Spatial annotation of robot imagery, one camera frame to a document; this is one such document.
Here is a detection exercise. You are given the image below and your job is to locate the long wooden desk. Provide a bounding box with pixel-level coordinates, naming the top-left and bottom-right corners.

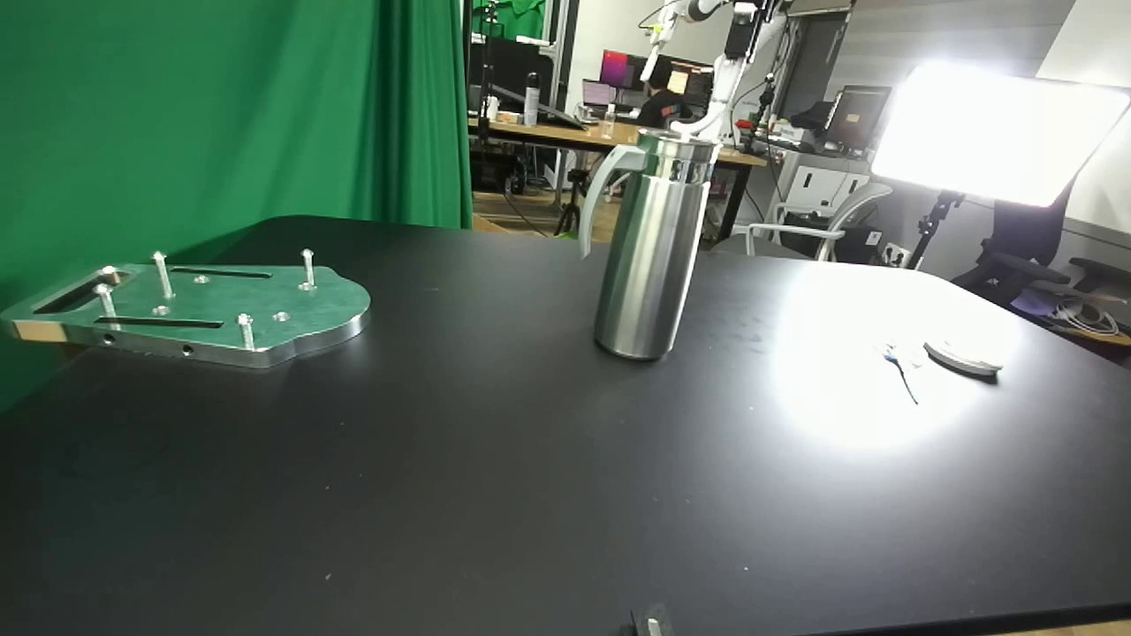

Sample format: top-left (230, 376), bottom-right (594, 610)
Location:
top-left (469, 110), bottom-right (769, 243)

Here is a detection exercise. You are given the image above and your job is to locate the bright softbox light panel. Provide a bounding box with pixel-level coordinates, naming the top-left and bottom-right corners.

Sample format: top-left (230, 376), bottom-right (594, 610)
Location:
top-left (868, 58), bottom-right (1131, 213)

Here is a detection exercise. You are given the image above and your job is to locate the stainless steel jar with handle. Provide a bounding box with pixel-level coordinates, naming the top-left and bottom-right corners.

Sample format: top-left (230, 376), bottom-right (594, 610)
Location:
top-left (577, 131), bottom-right (720, 364)

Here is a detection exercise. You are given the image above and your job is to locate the small green backdrop cloth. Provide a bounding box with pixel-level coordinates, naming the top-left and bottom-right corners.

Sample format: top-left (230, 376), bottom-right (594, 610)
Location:
top-left (469, 0), bottom-right (551, 46)

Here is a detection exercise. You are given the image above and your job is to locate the monitor with colourful screen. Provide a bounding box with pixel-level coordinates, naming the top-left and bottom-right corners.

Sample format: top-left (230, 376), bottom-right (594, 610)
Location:
top-left (594, 46), bottom-right (646, 91)

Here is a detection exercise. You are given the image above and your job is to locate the metal mounting plate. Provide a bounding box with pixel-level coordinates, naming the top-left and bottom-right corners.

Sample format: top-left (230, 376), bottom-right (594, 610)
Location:
top-left (4, 259), bottom-right (374, 370)

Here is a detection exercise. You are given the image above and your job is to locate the large green curtain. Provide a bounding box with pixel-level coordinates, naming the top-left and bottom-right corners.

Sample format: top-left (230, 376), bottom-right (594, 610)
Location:
top-left (0, 0), bottom-right (477, 416)

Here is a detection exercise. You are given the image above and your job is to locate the black rolling office chair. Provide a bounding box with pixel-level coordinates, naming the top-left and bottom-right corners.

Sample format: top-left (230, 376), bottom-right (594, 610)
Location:
top-left (950, 193), bottom-right (1093, 310)

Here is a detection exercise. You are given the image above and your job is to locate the grey mesh office chair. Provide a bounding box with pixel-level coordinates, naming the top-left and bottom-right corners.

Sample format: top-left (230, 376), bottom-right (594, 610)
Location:
top-left (739, 173), bottom-right (903, 264)

